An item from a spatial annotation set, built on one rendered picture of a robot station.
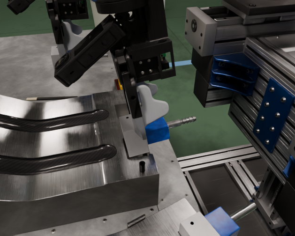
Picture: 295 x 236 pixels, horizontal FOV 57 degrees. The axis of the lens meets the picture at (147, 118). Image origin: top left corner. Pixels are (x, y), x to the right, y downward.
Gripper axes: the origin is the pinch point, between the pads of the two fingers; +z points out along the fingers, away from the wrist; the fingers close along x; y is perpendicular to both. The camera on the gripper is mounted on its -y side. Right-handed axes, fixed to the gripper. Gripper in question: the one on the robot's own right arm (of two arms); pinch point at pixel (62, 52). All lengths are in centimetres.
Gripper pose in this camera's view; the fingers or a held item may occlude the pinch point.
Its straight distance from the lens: 70.0
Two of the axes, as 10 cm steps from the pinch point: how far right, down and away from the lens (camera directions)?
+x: -2.3, -6.2, 7.5
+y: 9.7, -1.5, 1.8
